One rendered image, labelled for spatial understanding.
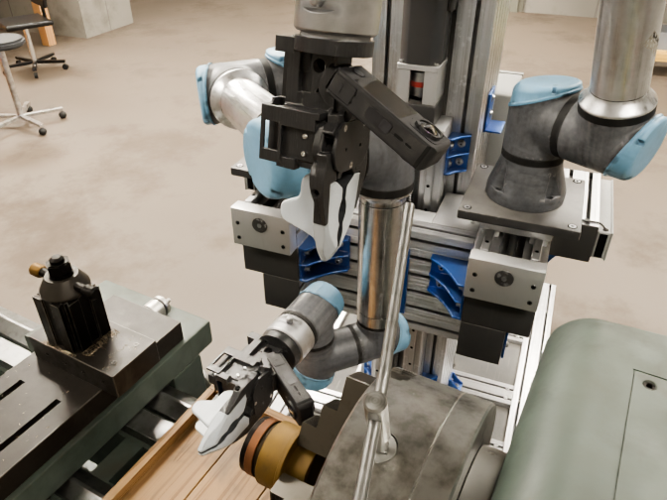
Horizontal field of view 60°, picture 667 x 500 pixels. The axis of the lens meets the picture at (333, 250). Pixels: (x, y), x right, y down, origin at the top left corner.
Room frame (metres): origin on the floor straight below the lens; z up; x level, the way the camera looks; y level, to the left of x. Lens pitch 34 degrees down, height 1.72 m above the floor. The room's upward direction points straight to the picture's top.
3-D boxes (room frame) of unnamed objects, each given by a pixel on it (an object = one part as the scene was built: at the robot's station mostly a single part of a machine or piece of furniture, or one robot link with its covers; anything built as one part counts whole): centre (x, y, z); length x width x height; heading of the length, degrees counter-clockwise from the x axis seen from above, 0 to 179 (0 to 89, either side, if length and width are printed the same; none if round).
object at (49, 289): (0.77, 0.45, 1.14); 0.08 x 0.08 x 0.03
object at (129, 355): (0.76, 0.42, 1.00); 0.20 x 0.10 x 0.05; 61
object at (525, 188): (1.02, -0.38, 1.21); 0.15 x 0.15 x 0.10
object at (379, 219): (0.81, -0.08, 1.18); 0.12 x 0.11 x 0.49; 23
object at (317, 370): (0.76, 0.02, 0.97); 0.11 x 0.08 x 0.11; 113
